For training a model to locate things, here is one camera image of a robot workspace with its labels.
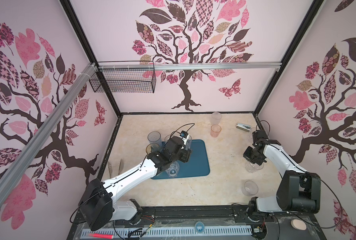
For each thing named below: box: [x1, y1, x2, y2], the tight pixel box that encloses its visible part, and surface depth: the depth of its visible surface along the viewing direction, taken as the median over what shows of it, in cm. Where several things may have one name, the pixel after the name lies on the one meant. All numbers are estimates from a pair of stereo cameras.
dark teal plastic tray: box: [151, 139, 211, 180], surface depth 90 cm
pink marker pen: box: [89, 233, 115, 240], surface depth 70 cm
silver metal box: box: [236, 123, 251, 132], surface depth 112 cm
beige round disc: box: [290, 219, 307, 231], surface depth 72 cm
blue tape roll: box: [194, 221, 205, 234], surface depth 71 cm
